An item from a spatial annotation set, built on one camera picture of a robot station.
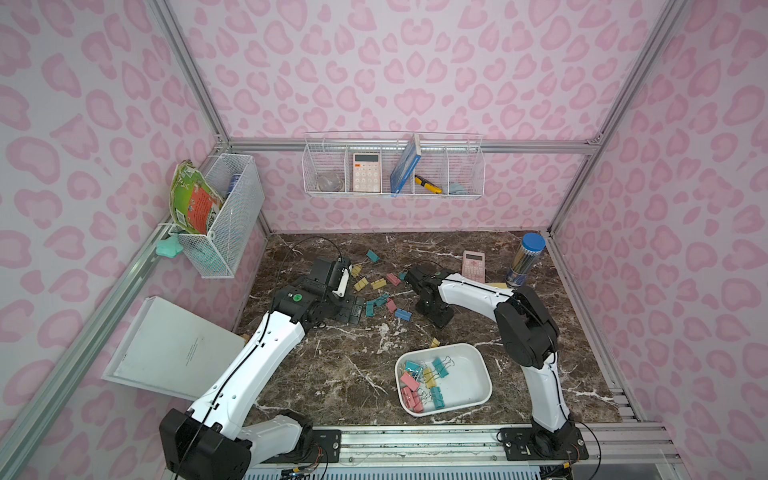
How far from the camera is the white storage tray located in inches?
31.4

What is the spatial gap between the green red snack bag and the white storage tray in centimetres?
62

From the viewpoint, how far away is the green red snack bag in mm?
682
